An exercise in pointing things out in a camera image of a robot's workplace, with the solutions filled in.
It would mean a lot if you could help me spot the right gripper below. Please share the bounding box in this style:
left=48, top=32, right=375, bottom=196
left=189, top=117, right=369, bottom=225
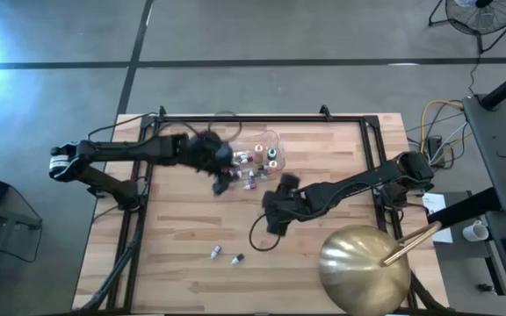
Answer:
left=260, top=186, right=314, bottom=239

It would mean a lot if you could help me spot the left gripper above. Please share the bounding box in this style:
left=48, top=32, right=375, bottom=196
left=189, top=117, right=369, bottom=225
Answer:
left=184, top=130, right=242, bottom=197

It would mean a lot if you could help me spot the clear plastic bin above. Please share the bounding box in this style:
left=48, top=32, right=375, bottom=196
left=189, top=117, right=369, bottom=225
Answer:
left=225, top=130, right=287, bottom=190

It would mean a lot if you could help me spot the brass desk lamp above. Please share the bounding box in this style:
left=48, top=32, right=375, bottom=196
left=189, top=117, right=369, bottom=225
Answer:
left=317, top=220, right=444, bottom=316

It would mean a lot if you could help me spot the white paper sheet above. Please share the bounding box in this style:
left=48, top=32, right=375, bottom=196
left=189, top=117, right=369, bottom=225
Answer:
left=421, top=192, right=454, bottom=245

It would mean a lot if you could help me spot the black power strip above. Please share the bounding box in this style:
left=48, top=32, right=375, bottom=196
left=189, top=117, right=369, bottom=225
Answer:
left=427, top=134, right=446, bottom=166

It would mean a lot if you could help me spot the white mug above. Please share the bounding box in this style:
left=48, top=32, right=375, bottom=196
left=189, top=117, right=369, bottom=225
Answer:
left=461, top=219, right=490, bottom=243

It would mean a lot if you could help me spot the black side table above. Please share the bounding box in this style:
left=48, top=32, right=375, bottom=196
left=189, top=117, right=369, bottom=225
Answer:
left=0, top=192, right=44, bottom=267

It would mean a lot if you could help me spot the black floor fan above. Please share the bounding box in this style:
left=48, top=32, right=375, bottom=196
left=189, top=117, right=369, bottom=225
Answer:
left=427, top=0, right=506, bottom=54

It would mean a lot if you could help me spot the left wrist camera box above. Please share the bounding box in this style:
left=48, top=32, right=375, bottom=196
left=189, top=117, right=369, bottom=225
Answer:
left=214, top=142, right=235, bottom=167

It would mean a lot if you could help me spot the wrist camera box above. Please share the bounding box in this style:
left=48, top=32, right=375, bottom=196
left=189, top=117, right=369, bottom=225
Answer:
left=214, top=142, right=235, bottom=167
left=278, top=172, right=302, bottom=192

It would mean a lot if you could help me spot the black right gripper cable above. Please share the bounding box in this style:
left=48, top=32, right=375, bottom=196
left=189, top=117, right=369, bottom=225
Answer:
left=248, top=212, right=283, bottom=253

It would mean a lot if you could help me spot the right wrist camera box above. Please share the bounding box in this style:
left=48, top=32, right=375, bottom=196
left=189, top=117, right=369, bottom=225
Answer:
left=278, top=172, right=302, bottom=192

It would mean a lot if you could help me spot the black metal rig frame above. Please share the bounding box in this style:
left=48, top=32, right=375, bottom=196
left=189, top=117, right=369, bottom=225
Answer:
left=76, top=104, right=452, bottom=315

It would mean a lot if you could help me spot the yellow cable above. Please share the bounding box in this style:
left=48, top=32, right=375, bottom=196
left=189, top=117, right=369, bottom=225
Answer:
left=420, top=99, right=465, bottom=153

